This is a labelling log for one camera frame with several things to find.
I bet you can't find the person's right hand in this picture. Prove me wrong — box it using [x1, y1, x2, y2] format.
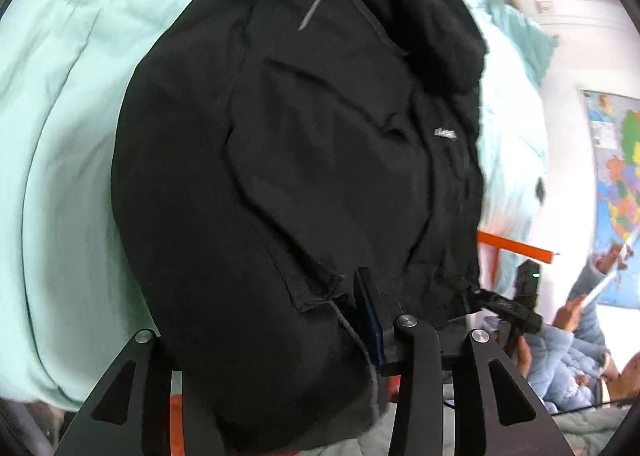
[515, 336, 534, 379]

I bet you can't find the light green pillow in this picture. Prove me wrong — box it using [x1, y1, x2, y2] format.
[470, 1, 558, 87]

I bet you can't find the colourful wall map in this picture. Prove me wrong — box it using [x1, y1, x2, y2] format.
[580, 90, 640, 309]

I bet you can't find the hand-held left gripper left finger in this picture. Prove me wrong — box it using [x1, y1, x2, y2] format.
[52, 328, 175, 456]

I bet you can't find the grey quilted cloth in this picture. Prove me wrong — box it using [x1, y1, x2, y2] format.
[550, 403, 631, 456]

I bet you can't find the orange metal rail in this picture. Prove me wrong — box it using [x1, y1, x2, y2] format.
[476, 230, 560, 282]

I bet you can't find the black hooded jacket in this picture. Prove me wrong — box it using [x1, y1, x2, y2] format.
[111, 0, 488, 454]

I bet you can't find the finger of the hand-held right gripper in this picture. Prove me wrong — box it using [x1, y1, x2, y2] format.
[467, 287, 545, 337]

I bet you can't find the light green quilt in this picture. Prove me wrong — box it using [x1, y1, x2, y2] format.
[0, 0, 551, 412]

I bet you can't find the red cloth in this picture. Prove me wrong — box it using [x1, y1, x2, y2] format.
[169, 388, 187, 456]

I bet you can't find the white stick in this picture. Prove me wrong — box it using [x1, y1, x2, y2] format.
[582, 230, 640, 308]

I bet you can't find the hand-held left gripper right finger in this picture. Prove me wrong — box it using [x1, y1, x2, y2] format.
[352, 267, 576, 456]

